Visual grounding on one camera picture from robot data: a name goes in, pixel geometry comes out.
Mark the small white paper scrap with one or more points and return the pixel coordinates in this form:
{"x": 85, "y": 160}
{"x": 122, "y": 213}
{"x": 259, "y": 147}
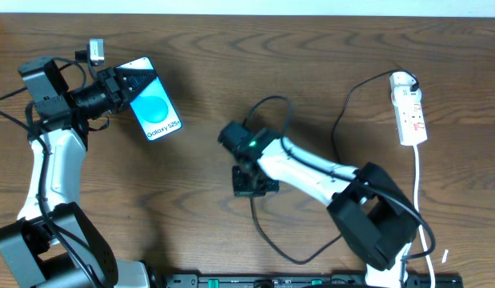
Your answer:
{"x": 444, "y": 256}

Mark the white power strip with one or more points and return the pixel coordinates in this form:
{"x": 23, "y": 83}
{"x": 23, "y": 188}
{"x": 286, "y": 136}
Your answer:
{"x": 409, "y": 115}

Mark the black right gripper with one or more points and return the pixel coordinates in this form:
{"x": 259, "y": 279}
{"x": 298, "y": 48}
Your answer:
{"x": 253, "y": 186}

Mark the blue Galaxy smartphone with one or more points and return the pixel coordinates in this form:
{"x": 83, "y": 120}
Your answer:
{"x": 153, "y": 108}

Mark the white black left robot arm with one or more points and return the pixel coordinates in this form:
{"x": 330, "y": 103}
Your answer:
{"x": 53, "y": 243}

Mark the white USB charger adapter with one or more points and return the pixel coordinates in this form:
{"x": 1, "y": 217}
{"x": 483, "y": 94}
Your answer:
{"x": 403, "y": 78}

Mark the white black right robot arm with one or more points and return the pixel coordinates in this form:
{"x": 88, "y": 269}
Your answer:
{"x": 374, "y": 217}

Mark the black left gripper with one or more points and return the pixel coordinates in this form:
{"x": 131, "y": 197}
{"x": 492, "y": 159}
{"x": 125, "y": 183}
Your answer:
{"x": 111, "y": 86}

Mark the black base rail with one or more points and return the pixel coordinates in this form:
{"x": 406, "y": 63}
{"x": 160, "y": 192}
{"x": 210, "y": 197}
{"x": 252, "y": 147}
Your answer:
{"x": 295, "y": 281}

